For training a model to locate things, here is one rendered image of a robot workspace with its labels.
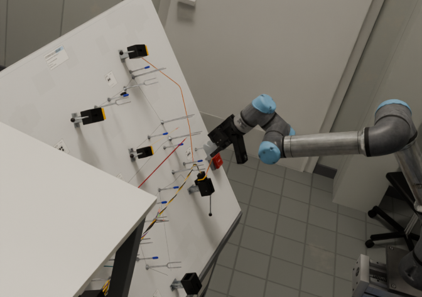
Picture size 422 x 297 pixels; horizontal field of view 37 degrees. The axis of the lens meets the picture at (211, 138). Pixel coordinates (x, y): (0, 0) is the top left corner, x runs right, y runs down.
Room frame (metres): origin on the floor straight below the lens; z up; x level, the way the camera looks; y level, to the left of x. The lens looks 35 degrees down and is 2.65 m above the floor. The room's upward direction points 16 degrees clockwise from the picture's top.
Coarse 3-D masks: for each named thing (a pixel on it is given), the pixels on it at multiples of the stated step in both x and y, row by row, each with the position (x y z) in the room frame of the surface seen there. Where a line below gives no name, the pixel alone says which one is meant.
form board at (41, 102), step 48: (144, 0) 2.21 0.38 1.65; (48, 48) 1.64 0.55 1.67; (96, 48) 1.82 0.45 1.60; (0, 96) 1.38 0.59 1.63; (48, 96) 1.53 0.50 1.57; (96, 96) 1.70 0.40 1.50; (144, 96) 1.92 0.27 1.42; (48, 144) 1.43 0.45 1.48; (96, 144) 1.59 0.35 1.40; (144, 144) 1.78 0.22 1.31; (192, 144) 2.02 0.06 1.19; (144, 240) 1.53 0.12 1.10; (192, 240) 1.73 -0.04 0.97; (96, 288) 1.26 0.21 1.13; (144, 288) 1.41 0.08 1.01
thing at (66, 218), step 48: (0, 144) 0.93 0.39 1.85; (0, 192) 0.81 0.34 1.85; (48, 192) 0.84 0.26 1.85; (96, 192) 0.88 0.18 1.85; (144, 192) 0.91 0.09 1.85; (0, 240) 0.70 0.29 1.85; (48, 240) 0.73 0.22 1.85; (96, 240) 0.76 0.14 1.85; (0, 288) 0.61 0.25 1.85; (48, 288) 0.63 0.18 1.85
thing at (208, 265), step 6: (240, 216) 2.06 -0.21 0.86; (234, 222) 2.01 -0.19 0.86; (234, 228) 2.02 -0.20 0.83; (228, 234) 1.93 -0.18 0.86; (222, 240) 1.88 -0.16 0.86; (222, 246) 1.88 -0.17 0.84; (216, 252) 1.81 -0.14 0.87; (210, 258) 1.77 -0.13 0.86; (216, 258) 1.83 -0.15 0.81; (210, 264) 1.75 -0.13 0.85; (204, 270) 1.70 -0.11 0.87; (198, 276) 1.66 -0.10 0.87; (204, 276) 1.71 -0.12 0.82; (192, 294) 1.59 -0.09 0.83
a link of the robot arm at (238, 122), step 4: (240, 112) 1.90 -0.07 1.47; (236, 116) 1.90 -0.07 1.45; (240, 116) 1.88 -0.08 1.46; (236, 120) 1.88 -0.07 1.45; (240, 120) 1.88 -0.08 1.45; (236, 124) 1.87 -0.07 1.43; (240, 124) 1.86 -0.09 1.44; (244, 124) 1.87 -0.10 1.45; (240, 128) 1.87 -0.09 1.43; (244, 128) 1.87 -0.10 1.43; (248, 128) 1.87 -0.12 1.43; (252, 128) 1.89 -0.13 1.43; (244, 132) 1.87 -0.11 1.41
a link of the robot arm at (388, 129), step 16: (368, 128) 1.73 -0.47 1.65; (384, 128) 1.72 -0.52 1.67; (400, 128) 1.73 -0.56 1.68; (272, 144) 1.73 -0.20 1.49; (288, 144) 1.73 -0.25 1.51; (304, 144) 1.72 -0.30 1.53; (320, 144) 1.71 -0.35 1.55; (336, 144) 1.70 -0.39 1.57; (352, 144) 1.70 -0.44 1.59; (368, 144) 1.68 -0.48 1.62; (384, 144) 1.68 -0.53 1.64; (400, 144) 1.70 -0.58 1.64; (272, 160) 1.70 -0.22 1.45
